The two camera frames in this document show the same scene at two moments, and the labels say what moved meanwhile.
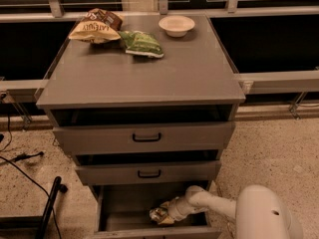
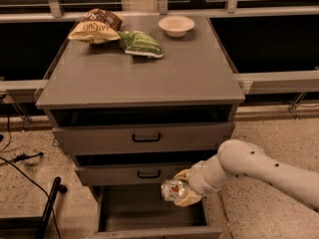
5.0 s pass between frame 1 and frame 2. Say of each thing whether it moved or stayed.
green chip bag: stayed
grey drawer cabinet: stayed
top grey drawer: stayed
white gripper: moved
